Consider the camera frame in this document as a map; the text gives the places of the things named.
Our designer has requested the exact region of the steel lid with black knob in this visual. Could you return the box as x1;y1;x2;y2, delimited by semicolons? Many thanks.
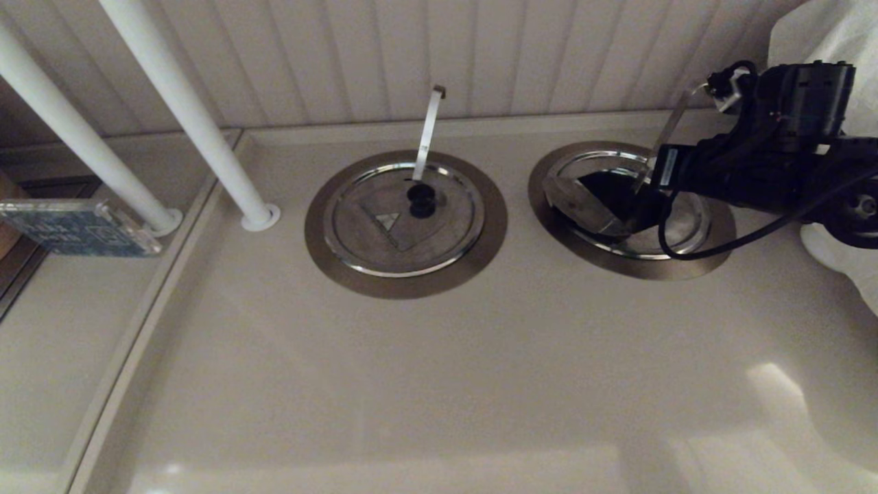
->
544;151;711;260
322;162;486;279

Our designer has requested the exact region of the black cable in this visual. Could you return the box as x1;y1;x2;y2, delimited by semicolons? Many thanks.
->
657;168;878;261

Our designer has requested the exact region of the clear acrylic sign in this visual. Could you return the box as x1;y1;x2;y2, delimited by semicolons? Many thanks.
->
0;198;164;258

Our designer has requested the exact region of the white cloth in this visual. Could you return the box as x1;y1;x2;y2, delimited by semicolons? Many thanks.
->
768;0;878;316

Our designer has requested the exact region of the white pole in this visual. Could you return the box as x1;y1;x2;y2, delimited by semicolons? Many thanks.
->
0;21;185;237
99;0;281;232

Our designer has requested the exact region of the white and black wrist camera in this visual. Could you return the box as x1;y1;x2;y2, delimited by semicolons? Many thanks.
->
705;60;757;116

